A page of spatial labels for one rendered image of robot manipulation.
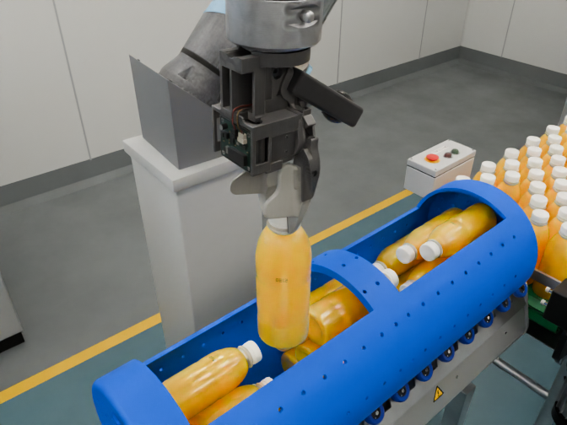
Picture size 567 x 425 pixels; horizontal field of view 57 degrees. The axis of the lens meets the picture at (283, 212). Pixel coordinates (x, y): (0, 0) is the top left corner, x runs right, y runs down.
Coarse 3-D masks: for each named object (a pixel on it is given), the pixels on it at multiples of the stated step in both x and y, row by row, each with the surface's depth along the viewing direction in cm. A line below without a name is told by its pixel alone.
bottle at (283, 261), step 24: (264, 240) 62; (288, 240) 61; (264, 264) 63; (288, 264) 62; (264, 288) 65; (288, 288) 64; (264, 312) 67; (288, 312) 66; (264, 336) 70; (288, 336) 68
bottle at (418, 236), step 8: (448, 208) 122; (456, 208) 120; (440, 216) 118; (448, 216) 118; (424, 224) 116; (432, 224) 115; (416, 232) 113; (424, 232) 113; (408, 240) 113; (416, 240) 112; (424, 240) 111; (416, 248) 112; (416, 256) 111
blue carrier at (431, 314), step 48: (432, 192) 119; (480, 192) 110; (384, 240) 120; (480, 240) 100; (528, 240) 107; (384, 288) 87; (432, 288) 91; (480, 288) 98; (192, 336) 90; (240, 336) 99; (336, 336) 80; (384, 336) 84; (432, 336) 90; (96, 384) 74; (144, 384) 70; (240, 384) 99; (288, 384) 74; (336, 384) 77; (384, 384) 84
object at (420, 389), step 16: (512, 304) 125; (496, 320) 121; (480, 336) 117; (464, 352) 114; (448, 368) 111; (416, 384) 105; (432, 384) 108; (416, 400) 105; (384, 416) 100; (400, 416) 102
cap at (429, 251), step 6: (420, 246) 106; (426, 246) 105; (432, 246) 104; (438, 246) 105; (420, 252) 107; (426, 252) 105; (432, 252) 104; (438, 252) 104; (426, 258) 106; (432, 258) 105
